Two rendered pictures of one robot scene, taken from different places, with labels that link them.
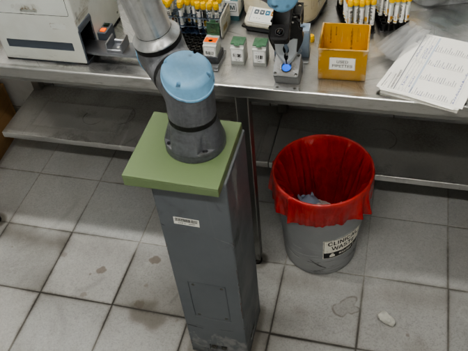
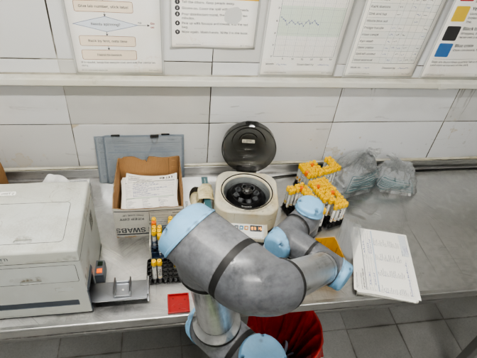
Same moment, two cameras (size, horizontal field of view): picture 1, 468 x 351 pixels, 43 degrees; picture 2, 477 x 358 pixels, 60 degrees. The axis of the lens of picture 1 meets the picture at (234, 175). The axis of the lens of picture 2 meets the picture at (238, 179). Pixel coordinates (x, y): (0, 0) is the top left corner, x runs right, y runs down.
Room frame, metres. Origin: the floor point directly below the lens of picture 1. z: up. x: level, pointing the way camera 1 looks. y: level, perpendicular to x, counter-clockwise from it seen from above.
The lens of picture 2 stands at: (0.78, 0.41, 2.05)
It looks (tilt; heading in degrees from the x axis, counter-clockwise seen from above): 41 degrees down; 328
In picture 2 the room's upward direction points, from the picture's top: 7 degrees clockwise
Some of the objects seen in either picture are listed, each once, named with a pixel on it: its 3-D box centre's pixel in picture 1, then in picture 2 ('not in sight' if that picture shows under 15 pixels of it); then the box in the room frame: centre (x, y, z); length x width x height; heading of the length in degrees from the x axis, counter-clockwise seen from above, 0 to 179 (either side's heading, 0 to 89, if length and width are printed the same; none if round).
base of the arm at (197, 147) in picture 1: (193, 127); not in sight; (1.11, 0.08, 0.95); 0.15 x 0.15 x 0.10
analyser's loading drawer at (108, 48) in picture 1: (111, 45); (115, 289); (1.56, 0.32, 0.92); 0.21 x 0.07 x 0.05; 72
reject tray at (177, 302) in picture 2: not in sight; (178, 302); (1.46, 0.15, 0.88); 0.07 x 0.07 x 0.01; 72
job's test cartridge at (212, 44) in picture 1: (212, 49); not in sight; (1.48, 0.02, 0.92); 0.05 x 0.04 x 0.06; 160
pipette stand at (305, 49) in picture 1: (292, 41); not in sight; (1.47, -0.21, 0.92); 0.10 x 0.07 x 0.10; 74
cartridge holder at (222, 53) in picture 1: (213, 56); not in sight; (1.48, 0.02, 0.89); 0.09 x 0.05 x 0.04; 160
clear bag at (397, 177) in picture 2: not in sight; (397, 172); (1.64, -0.95, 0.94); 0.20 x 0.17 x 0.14; 50
